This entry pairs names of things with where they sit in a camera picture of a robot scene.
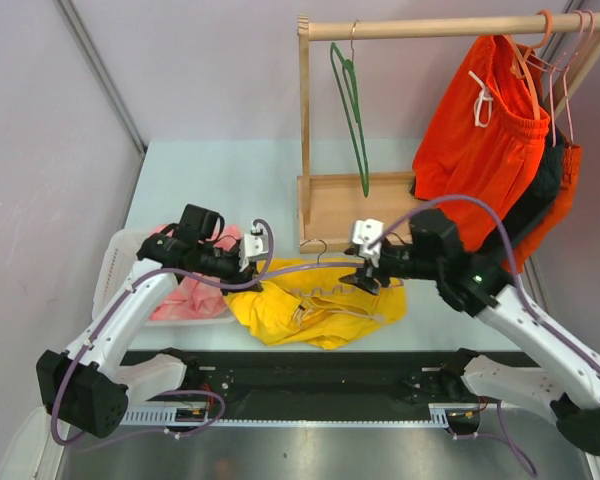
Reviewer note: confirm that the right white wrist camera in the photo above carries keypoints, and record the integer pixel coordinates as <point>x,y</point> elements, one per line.
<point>365,239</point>

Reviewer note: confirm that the orange shorts rear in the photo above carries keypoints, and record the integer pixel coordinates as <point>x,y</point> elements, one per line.
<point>561,206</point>

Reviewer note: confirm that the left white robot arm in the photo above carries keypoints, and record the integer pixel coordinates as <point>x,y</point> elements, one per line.
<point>86,385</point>

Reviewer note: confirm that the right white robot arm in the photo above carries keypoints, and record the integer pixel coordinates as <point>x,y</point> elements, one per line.
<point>566,389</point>

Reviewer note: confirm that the orange shorts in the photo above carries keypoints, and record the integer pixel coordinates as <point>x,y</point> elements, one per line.
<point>482,142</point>
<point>561,206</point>

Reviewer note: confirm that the black shorts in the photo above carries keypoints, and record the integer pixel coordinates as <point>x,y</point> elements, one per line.
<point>535,201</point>

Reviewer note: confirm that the pink garment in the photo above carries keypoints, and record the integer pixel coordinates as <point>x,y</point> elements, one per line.
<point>193,300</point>

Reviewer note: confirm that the white plastic basket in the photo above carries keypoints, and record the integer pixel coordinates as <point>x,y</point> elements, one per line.
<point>116,266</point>

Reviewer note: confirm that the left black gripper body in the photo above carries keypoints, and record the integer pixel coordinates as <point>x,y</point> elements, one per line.
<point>227,268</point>

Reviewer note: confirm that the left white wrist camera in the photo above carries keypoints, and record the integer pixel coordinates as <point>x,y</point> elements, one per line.
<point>253,247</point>

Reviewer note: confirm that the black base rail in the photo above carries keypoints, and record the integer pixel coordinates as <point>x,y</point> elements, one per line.
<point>330,386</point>

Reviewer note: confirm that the orange shorts front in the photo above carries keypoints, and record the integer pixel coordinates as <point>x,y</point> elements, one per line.
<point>482,142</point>

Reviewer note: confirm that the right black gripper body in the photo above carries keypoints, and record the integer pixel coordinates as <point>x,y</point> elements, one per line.
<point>396,261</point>

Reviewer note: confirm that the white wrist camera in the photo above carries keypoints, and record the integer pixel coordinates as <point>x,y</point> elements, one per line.
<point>365,239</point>
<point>253,247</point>

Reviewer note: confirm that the green hanger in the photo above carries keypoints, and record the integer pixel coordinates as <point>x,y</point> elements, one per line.
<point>345,76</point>

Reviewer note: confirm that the wooden clothes rack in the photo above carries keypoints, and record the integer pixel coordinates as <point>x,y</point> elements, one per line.
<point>328,204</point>

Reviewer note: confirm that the lavender hanger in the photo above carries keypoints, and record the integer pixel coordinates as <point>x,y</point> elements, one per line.
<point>317,278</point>

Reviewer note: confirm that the yellow shorts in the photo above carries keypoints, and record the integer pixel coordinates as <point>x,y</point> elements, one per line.
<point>276,317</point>

